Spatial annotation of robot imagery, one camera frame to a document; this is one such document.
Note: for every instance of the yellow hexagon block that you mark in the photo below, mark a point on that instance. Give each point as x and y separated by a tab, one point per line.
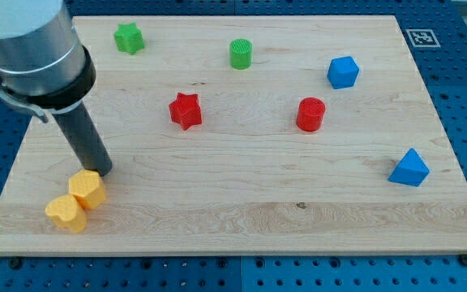
88	188

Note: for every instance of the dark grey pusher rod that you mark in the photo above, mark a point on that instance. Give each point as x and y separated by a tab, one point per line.
80	132

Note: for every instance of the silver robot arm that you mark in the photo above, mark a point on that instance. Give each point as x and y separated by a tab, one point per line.
43	65

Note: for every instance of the yellow heart block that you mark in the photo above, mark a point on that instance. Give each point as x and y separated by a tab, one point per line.
66	213

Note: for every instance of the wooden board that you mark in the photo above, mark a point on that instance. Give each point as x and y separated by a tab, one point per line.
247	181

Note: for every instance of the red star block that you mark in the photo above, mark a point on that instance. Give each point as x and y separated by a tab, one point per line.
185	110

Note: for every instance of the red cylinder block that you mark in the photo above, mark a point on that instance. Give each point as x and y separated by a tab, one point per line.
310	114

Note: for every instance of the green cylinder block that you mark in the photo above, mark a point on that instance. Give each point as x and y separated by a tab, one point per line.
240	53

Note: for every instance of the blue cube block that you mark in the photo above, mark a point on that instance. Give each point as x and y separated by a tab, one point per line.
342	72

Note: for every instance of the green star block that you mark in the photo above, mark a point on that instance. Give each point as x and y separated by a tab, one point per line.
128	38

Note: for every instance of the blue triangle block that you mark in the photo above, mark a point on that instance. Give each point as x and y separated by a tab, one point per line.
411	170

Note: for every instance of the white fiducial marker tag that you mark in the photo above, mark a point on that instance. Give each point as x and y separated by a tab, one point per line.
422	38

